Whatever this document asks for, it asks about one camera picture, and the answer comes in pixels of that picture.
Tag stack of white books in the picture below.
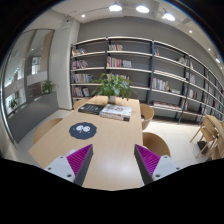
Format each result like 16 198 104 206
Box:
100 104 132 121

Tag wooden chair far right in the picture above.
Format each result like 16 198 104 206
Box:
140 103 154 130

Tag wooden chair near right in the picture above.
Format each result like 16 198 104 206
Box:
142 132 170 156

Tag wooden chair at side table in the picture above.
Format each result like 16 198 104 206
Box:
191 115 217 154

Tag green potted plant on table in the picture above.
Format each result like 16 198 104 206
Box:
91 73 136 104

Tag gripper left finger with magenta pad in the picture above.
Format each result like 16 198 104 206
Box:
45 144 93 186

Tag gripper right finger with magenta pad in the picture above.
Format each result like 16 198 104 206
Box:
134 145 180 185

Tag small potted plant by window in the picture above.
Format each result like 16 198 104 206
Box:
42 80 55 94

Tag small plant on window ledge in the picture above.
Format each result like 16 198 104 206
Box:
8 99 18 109

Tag black book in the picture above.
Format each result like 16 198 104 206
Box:
78 104 104 115

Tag large grey bookshelf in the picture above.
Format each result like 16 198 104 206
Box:
70 36 224 123

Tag wooden chair near left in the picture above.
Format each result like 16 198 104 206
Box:
33 118 62 144

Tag wooden chair far left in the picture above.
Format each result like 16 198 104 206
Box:
73 99 90 110

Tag wooden side table right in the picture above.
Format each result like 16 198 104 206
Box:
207 115 224 160

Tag dark round mouse pad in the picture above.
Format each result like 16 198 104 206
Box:
69 122 97 140

